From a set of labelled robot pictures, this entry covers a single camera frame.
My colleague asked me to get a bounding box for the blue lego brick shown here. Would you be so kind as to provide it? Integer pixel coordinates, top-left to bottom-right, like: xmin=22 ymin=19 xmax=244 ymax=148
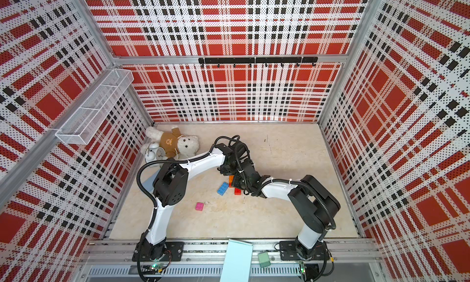
xmin=217 ymin=182 xmax=230 ymax=196

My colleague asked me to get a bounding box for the pink small lego brick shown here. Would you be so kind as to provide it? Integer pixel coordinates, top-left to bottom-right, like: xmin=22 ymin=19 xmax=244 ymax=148
xmin=195 ymin=202 xmax=204 ymax=211

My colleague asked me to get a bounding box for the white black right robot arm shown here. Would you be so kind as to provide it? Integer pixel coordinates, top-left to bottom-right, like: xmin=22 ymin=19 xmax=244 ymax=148
xmin=230 ymin=142 xmax=341 ymax=260

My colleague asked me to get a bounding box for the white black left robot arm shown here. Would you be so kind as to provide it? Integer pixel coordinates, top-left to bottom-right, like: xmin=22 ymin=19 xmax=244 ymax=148
xmin=132 ymin=135 xmax=250 ymax=262

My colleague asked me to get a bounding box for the white teddy bear brown shirt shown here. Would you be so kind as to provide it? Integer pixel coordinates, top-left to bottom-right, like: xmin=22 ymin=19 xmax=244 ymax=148
xmin=145 ymin=127 xmax=200 ymax=159

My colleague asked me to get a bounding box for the white alarm clock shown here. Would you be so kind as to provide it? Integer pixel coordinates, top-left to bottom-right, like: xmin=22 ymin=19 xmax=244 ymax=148
xmin=141 ymin=142 xmax=166 ymax=163

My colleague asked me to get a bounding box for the small green box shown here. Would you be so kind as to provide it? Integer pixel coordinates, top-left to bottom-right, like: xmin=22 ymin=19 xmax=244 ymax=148
xmin=258 ymin=252 xmax=271 ymax=268

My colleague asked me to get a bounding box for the light blue paper sheet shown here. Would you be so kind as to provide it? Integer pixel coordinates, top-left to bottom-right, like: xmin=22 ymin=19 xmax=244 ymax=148
xmin=220 ymin=239 xmax=253 ymax=282

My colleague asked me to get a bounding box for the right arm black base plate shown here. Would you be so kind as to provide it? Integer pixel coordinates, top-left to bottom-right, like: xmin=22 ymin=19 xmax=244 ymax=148
xmin=279 ymin=239 xmax=330 ymax=261

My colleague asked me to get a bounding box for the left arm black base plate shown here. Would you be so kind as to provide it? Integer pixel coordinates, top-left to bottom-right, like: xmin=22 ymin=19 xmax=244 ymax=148
xmin=132 ymin=239 xmax=184 ymax=262

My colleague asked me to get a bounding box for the black wall hook rail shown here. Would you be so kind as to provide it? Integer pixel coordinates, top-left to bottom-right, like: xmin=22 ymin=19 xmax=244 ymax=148
xmin=198 ymin=56 xmax=318 ymax=66

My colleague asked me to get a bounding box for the white wire wall basket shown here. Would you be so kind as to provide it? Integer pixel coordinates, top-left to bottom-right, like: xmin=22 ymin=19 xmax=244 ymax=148
xmin=56 ymin=69 xmax=133 ymax=145

